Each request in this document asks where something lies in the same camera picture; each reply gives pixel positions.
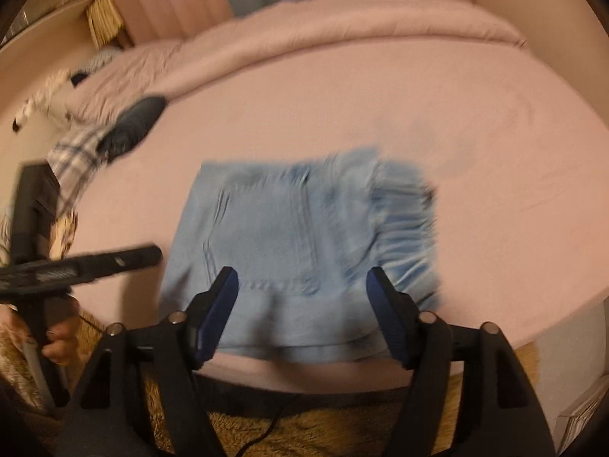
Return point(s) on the white shelf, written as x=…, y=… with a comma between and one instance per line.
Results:
x=43, y=14

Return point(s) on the woven straw basket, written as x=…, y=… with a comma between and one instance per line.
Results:
x=103, y=19

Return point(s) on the light blue denim pants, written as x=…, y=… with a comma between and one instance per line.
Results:
x=285, y=228

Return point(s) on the black pouch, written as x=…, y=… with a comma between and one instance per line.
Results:
x=131, y=126

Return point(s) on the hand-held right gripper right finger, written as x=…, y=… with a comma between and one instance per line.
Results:
x=388, y=314

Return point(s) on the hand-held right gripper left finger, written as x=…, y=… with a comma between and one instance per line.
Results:
x=219, y=314

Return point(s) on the bed with pink sheet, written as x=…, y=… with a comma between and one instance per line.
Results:
x=380, y=104

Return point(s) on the stack of papers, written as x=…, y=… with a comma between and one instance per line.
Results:
x=583, y=414

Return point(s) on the pink duvet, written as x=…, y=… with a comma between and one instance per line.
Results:
x=333, y=24

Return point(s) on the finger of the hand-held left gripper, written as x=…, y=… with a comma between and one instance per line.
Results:
x=123, y=261

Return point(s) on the person's left hand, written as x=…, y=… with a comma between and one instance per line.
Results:
x=64, y=342

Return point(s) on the pink quilted pillow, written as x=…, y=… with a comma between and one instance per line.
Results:
x=123, y=74

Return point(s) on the black and white plush toy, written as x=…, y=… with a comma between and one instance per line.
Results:
x=50, y=100

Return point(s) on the brown patterned cloth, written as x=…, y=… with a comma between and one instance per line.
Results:
x=64, y=235

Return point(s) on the brown fur rug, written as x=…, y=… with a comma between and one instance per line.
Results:
x=328, y=431

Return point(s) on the plaid cloth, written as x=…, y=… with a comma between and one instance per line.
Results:
x=76, y=157

